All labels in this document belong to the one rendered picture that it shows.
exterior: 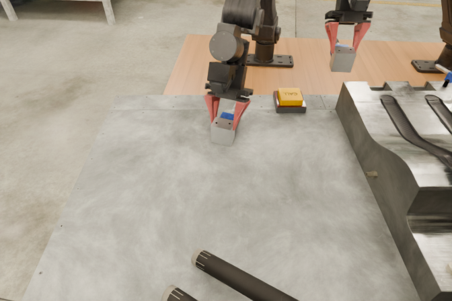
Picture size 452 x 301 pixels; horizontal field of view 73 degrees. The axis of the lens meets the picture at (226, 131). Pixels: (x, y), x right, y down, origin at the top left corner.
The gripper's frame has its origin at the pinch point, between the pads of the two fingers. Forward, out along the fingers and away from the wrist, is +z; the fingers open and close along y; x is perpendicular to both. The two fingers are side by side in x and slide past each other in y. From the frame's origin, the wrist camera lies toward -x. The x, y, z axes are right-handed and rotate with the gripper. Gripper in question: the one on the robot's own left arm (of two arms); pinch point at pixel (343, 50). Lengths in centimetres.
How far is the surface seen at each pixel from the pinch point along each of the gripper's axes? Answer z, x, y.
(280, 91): 11.5, 1.8, -14.8
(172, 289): 37, -45, -32
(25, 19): -28, 248, -283
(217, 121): 17.6, -13.8, -30.1
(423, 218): 27.7, -33.9, 7.8
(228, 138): 21.4, -14.8, -27.3
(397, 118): 14.7, -12.5, 10.4
